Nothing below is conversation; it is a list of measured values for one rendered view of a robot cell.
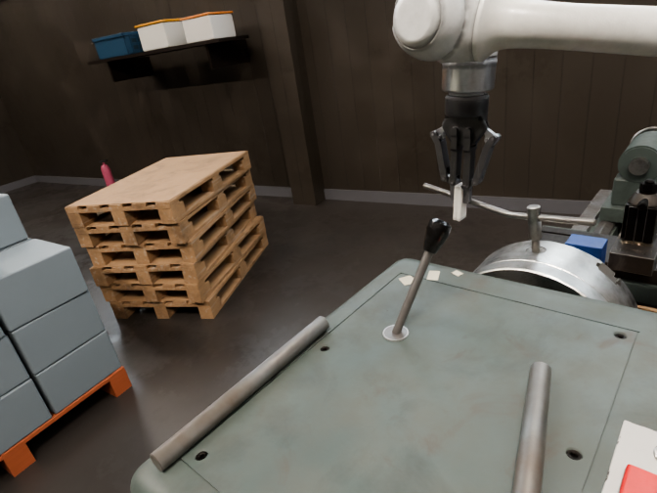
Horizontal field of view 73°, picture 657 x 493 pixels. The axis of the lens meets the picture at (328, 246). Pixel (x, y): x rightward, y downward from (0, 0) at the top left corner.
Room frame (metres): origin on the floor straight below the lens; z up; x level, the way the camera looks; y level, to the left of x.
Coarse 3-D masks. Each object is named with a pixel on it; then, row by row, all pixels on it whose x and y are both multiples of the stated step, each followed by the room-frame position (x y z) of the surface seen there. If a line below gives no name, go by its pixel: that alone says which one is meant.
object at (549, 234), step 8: (544, 232) 1.30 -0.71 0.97; (552, 232) 1.29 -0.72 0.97; (560, 232) 1.28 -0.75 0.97; (568, 232) 1.27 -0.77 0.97; (576, 232) 1.26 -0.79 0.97; (584, 232) 1.25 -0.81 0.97; (544, 240) 1.24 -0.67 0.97; (552, 240) 1.23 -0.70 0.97; (560, 240) 1.23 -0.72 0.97; (608, 240) 1.18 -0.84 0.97; (608, 248) 1.13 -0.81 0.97; (608, 256) 1.08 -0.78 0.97; (656, 264) 1.01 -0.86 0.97; (616, 272) 1.04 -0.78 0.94; (624, 272) 1.03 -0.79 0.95; (656, 272) 0.98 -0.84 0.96; (632, 280) 1.02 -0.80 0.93; (640, 280) 1.00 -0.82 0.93; (648, 280) 0.99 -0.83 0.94; (656, 280) 0.98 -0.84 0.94
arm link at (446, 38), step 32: (416, 0) 0.62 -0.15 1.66; (448, 0) 0.61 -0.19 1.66; (480, 0) 0.62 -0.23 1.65; (512, 0) 0.62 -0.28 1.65; (416, 32) 0.62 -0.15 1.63; (448, 32) 0.61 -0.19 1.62; (480, 32) 0.62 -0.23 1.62; (512, 32) 0.61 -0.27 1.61; (544, 32) 0.60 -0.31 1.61; (576, 32) 0.59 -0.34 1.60; (608, 32) 0.59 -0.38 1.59; (640, 32) 0.59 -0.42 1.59
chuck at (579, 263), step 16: (496, 256) 0.75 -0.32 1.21; (512, 256) 0.71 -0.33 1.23; (528, 256) 0.69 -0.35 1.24; (544, 256) 0.68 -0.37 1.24; (560, 256) 0.68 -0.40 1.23; (576, 256) 0.68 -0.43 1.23; (592, 256) 0.69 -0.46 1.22; (576, 272) 0.64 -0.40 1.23; (592, 272) 0.64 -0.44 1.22; (608, 288) 0.62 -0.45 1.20; (624, 288) 0.64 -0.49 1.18; (624, 304) 0.61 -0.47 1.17
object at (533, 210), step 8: (528, 208) 0.72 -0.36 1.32; (536, 208) 0.71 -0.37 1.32; (528, 216) 0.72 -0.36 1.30; (536, 216) 0.71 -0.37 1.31; (528, 224) 0.72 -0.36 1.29; (536, 224) 0.71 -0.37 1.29; (528, 232) 0.72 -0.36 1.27; (536, 232) 0.71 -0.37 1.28; (536, 240) 0.71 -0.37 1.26; (536, 248) 0.71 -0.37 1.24
